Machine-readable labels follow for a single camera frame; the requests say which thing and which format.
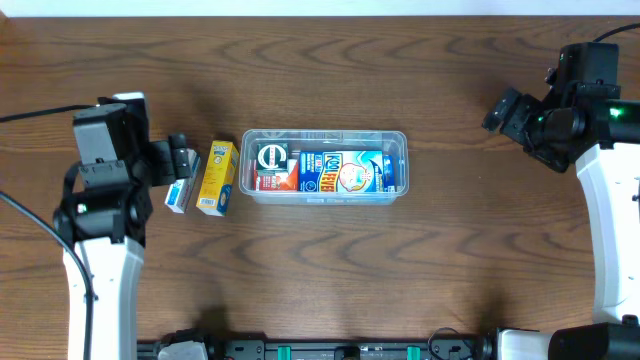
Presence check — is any white blue toothpaste box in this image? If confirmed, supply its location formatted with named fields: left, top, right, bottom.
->
left=164, top=149, right=201, bottom=214

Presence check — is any yellow Woods box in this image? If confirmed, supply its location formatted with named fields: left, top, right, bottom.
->
left=197, top=140, right=239, bottom=216

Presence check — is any red white medicine box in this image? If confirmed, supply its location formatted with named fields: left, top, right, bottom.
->
left=254, top=159, right=299, bottom=192

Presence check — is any green round-logo small box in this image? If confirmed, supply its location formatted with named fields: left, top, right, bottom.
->
left=256, top=142, right=289, bottom=171

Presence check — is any blue Kool Fever box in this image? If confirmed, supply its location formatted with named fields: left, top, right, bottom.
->
left=299, top=150, right=396, bottom=194

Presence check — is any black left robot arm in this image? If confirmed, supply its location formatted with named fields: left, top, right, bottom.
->
left=54, top=92, right=194, bottom=359

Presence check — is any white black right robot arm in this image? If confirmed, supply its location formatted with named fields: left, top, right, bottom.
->
left=475, top=40, right=639, bottom=359

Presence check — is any clear plastic container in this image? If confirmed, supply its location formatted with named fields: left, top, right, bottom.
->
left=239, top=129, right=409, bottom=205

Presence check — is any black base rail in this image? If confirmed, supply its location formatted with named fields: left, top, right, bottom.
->
left=137, top=328, right=498, bottom=360

